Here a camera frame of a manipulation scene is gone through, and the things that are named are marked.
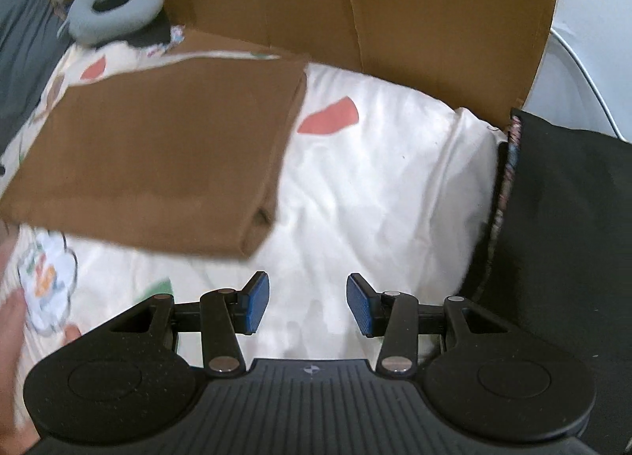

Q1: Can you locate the black garment with patterned lining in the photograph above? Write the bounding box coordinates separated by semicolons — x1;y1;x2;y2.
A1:
466;108;632;455

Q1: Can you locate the black cloth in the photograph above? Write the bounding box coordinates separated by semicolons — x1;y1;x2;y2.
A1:
126;15;173;48

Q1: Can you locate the white cable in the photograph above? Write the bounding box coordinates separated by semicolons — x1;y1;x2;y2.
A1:
548;28;628;142

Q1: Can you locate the person's left hand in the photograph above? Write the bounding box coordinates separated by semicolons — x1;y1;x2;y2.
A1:
0;238;82;451

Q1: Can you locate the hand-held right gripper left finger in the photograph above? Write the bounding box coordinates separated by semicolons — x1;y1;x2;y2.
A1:
109;271;271;377

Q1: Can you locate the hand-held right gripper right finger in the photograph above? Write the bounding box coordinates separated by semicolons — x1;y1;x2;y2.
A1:
346;273;509;378

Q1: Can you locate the blue-grey neck pillow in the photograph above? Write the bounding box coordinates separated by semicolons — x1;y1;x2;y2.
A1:
56;0;165;46

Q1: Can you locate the cream bear print blanket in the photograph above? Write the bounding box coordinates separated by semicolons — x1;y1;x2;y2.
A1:
0;38;509;436

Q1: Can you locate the brown printed t-shirt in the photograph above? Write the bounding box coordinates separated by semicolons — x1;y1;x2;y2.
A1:
0;53;309;258

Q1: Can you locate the brown cardboard sheet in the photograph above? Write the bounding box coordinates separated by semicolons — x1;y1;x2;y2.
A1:
126;0;559;132

